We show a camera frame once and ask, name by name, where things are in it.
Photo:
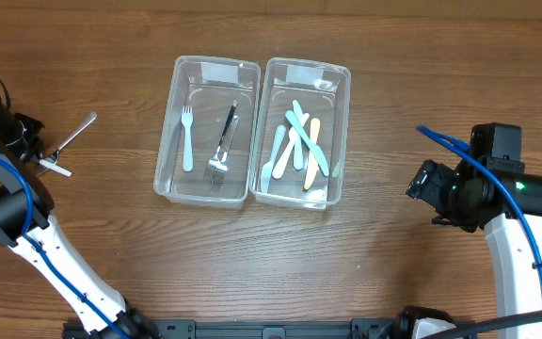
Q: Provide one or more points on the white plastic fork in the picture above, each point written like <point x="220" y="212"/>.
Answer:
<point x="45" y="165"/>

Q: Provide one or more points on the pale blue plastic fork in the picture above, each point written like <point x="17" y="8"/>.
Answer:
<point x="187" y="121"/>

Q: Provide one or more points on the black handled metal fork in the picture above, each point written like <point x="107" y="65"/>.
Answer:
<point x="224" y="134"/>

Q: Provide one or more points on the pale blue plastic knife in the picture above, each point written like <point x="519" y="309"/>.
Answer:
<point x="267" y="168"/>

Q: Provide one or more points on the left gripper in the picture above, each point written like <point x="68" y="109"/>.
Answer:
<point x="30" y="137"/>

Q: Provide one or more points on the white plastic knife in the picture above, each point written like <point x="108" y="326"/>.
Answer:
<point x="298" y="152"/>
<point x="280" y="167"/>

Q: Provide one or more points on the cream yellow plastic knife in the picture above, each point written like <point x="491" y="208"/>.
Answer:
<point x="315" y="127"/>

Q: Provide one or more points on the clear plastic container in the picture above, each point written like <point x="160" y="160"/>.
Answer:
<point x="323" y="92"/>
<point x="209" y="84"/>

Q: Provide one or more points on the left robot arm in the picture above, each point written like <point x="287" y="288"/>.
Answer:
<point x="30" y="229"/>

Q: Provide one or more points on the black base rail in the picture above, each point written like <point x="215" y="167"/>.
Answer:
<point x="357" y="328"/>

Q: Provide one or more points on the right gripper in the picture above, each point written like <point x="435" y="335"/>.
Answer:
<point x="427" y="185"/>

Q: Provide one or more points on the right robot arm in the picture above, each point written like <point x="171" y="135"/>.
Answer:
<point x="489" y="190"/>

